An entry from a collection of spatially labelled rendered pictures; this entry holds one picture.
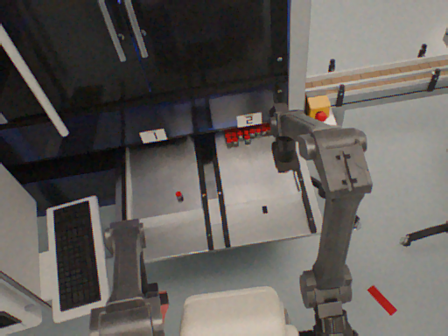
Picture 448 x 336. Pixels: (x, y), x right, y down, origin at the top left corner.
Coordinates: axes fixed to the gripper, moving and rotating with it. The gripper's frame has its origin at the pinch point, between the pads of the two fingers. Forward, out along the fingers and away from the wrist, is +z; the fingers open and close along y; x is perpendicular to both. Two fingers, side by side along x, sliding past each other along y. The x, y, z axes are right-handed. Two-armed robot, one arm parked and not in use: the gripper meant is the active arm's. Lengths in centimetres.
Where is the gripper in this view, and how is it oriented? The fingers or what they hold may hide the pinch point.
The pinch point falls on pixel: (285, 171)
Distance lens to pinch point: 142.0
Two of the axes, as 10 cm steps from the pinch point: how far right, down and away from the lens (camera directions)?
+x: -9.9, 1.7, 0.2
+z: 1.1, 5.1, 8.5
